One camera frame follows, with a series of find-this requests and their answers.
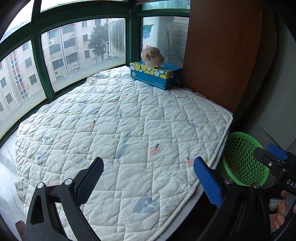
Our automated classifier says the green tree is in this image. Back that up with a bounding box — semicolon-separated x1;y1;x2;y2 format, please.
88;23;110;63

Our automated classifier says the green window frame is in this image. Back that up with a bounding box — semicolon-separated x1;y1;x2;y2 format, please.
0;0;190;147

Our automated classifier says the white louvred outdoor unit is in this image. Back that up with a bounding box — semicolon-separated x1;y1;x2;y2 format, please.
108;19;126;57

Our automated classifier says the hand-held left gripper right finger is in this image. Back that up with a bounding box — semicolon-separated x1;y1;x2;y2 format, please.
193;157;271;241

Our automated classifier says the brown wooden cabinet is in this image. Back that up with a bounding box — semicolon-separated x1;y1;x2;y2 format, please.
180;0;278;114

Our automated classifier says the brown object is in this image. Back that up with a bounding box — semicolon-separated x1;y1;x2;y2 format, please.
15;220;26;241

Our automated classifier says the person's right hand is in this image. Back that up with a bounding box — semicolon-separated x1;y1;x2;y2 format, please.
270;191;296;233

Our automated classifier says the blue dotted tissue box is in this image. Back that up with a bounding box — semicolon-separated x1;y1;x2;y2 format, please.
129;61;182;90

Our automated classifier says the white sign blue mascot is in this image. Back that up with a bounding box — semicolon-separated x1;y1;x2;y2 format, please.
142;17;160;58

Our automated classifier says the green plastic basket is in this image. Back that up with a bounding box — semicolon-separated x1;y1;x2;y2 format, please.
220;132;270;187

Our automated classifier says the beige apartment building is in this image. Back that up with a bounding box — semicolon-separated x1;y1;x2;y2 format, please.
0;20;109;121

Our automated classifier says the white quilted mat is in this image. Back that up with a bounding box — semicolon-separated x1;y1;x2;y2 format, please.
14;67;233;237

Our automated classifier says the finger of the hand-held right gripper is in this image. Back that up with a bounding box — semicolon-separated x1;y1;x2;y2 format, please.
253;147;282;173
267;144;296;163

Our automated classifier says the beige plush toy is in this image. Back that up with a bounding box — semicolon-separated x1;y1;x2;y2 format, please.
141;46;165;69

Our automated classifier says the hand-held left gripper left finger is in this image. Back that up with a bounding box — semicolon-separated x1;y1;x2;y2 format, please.
25;157;104;241

